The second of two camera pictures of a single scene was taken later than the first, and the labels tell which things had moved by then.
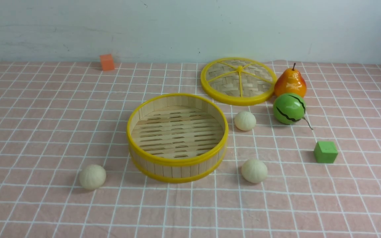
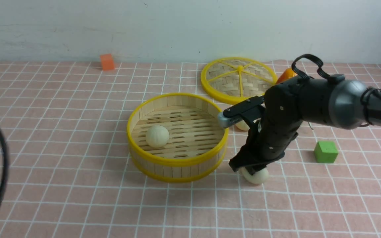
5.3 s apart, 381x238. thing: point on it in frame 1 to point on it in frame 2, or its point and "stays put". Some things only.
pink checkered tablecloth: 40,124 stays put
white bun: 92,177 to 157,136
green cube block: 325,152 stays put
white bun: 254,171 stays put
